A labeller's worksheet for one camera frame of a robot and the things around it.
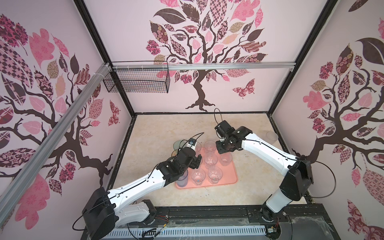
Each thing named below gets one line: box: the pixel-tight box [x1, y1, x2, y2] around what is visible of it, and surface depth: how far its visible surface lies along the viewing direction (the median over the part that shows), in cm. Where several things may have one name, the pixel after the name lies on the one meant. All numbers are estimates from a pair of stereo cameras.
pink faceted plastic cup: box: [220, 152, 233, 167], surface depth 93 cm
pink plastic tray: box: [175, 148, 238, 189], surface depth 88 cm
